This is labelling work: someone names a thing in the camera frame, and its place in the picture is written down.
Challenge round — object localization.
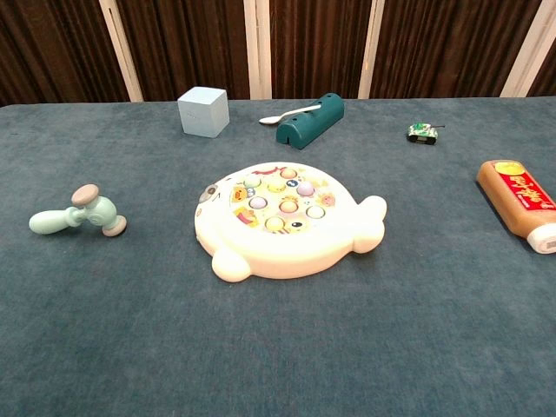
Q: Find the white fish-shaped toy board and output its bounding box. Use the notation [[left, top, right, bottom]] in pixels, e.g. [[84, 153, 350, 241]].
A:
[[193, 162, 388, 284]]

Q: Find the white plastic spoon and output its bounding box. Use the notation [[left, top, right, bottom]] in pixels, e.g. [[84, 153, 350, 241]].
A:
[[259, 103, 325, 127]]

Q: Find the dark teal holder block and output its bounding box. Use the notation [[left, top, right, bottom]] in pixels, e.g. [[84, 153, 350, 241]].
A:
[[275, 91, 347, 151]]

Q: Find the light blue cube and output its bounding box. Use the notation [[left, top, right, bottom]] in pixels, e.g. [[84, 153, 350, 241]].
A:
[[176, 85, 229, 139]]

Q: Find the teal felt table mat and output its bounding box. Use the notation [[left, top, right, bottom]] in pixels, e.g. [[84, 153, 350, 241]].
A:
[[0, 97, 556, 417]]

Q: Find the small green packet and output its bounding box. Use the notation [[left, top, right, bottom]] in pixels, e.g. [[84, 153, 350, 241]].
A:
[[406, 122, 447, 145]]

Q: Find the dark brown curtain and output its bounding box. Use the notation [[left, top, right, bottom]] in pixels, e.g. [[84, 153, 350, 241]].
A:
[[0, 0, 556, 108]]

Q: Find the brown sauce bottle red label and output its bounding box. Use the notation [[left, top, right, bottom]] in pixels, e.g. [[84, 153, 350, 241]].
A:
[[476, 159, 556, 255]]

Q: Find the white frame post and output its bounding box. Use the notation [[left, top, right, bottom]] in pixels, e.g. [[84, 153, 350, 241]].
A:
[[98, 0, 145, 103], [499, 0, 556, 99], [357, 0, 387, 100], [242, 0, 274, 101]]

